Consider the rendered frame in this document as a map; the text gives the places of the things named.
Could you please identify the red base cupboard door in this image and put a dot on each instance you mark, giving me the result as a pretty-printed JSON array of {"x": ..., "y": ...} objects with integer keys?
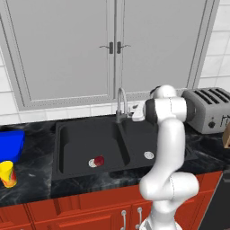
[
  {"x": 146, "y": 214},
  {"x": 84, "y": 217}
]

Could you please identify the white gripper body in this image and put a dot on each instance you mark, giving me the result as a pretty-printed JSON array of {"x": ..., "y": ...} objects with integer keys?
[{"x": 139, "y": 112}]

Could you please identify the black dishwasher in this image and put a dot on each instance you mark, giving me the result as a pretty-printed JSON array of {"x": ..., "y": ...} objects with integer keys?
[{"x": 217, "y": 206}]

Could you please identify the red round produce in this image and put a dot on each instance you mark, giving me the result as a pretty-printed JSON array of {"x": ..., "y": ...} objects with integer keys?
[{"x": 100, "y": 161}]

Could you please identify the silver sink faucet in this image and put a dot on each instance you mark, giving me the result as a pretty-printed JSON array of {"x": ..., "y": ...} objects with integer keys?
[{"x": 121, "y": 101}]

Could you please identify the white sink drain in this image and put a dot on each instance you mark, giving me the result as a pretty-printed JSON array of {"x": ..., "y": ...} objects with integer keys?
[
  {"x": 148, "y": 155},
  {"x": 91, "y": 163}
]

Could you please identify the black double sink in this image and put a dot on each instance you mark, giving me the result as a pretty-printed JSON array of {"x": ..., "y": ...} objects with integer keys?
[{"x": 81, "y": 140}]

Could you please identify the red base cupboard drawer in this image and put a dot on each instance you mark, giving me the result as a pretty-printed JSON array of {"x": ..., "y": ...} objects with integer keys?
[{"x": 12, "y": 220}]

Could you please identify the yellow and red cup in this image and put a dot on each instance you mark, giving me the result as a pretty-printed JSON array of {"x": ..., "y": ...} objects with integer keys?
[{"x": 7, "y": 175}]

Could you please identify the silver four-slot toaster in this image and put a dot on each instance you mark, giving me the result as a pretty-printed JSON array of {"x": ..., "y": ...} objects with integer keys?
[{"x": 209, "y": 113}]

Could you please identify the wooden knife block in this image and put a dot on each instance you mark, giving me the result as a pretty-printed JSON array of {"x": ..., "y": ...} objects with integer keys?
[{"x": 227, "y": 136}]

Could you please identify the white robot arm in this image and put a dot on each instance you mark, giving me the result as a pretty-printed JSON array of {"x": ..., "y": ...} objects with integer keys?
[{"x": 169, "y": 143}]

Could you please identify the grey wall cupboard door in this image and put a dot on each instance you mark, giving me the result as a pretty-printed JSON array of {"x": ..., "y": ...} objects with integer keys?
[
  {"x": 161, "y": 45},
  {"x": 60, "y": 51}
]

